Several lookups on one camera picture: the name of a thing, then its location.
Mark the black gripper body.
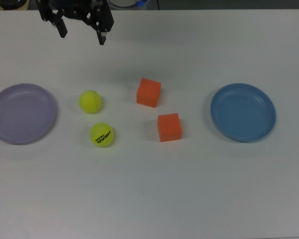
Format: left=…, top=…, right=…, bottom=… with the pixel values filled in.
left=49, top=0, right=108, bottom=19

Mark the yellow tennis ball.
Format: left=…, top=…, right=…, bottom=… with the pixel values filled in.
left=90, top=122, right=115, bottom=148
left=78, top=90, right=102, bottom=114

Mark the orange foam cube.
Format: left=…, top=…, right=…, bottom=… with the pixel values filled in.
left=136, top=77, right=162, bottom=109
left=157, top=113, right=182, bottom=143

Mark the black round object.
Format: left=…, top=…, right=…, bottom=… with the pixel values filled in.
left=0, top=0, right=28, bottom=10

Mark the purple plate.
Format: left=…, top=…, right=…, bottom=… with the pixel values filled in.
left=0, top=83, right=57, bottom=145

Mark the blue plate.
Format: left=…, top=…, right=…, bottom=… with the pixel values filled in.
left=210, top=83, right=277, bottom=143

